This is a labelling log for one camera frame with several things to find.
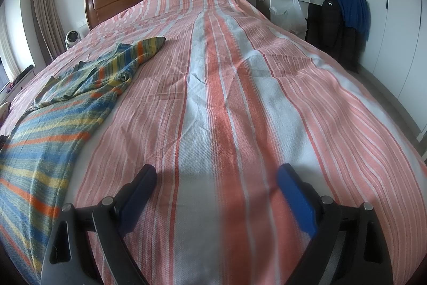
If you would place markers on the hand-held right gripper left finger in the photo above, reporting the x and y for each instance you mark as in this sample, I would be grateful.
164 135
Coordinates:
137 201

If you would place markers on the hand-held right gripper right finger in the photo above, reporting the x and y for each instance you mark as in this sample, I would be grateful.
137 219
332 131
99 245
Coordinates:
297 201

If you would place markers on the striped knit sweater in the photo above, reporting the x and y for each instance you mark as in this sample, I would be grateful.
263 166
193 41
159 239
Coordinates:
50 138

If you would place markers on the bed with pink striped cover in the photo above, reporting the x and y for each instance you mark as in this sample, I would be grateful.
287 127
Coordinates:
233 88

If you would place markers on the small white fan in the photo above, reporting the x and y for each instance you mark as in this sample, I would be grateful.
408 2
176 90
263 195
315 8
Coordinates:
71 39

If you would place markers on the black jacket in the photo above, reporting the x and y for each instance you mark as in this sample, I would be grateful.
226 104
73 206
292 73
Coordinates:
330 28

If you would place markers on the white plastic bag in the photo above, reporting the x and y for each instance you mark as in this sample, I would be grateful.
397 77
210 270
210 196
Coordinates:
290 16

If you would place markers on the blue cloth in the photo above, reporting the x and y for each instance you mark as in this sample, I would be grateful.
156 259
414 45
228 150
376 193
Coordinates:
353 8

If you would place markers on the white wardrobe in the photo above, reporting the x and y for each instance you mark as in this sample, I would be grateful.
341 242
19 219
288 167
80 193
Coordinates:
400 21

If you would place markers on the brown curtain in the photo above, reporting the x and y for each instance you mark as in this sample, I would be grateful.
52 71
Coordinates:
46 11

